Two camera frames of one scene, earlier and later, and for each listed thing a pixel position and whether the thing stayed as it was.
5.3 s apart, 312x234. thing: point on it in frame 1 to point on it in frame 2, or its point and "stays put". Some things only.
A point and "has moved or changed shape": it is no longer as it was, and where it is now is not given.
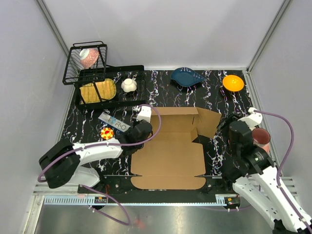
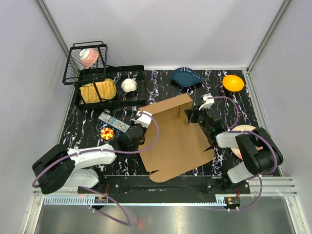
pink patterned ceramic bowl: x=87 y=57 stays put
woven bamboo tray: x=107 y=88 stays put
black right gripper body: x=229 y=117 to x=199 y=116
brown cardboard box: x=169 y=159 has moved or changed shape
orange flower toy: x=107 y=133 stays put
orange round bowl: x=233 y=83 stays put
